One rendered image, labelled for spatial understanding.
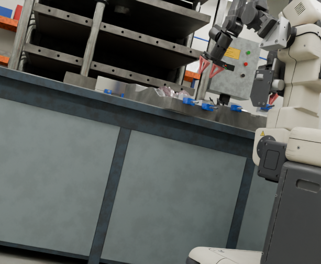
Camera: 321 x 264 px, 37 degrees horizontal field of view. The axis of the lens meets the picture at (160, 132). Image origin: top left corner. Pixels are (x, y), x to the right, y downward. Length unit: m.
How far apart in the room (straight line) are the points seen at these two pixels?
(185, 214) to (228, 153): 0.36
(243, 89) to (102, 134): 1.41
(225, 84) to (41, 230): 1.66
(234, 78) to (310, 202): 1.79
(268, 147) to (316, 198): 0.33
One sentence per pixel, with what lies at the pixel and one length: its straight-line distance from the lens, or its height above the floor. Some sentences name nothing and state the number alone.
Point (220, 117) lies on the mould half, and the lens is 2.30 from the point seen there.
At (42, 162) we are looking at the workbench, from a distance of 2.15.
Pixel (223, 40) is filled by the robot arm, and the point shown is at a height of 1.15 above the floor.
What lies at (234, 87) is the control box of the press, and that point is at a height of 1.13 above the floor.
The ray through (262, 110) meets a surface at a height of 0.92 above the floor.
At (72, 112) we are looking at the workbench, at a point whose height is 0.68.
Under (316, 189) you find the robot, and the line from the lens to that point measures 1.62.
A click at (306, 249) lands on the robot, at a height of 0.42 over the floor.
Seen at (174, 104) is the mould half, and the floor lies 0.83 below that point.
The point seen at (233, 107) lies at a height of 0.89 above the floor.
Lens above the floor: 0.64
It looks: 1 degrees up
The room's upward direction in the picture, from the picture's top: 13 degrees clockwise
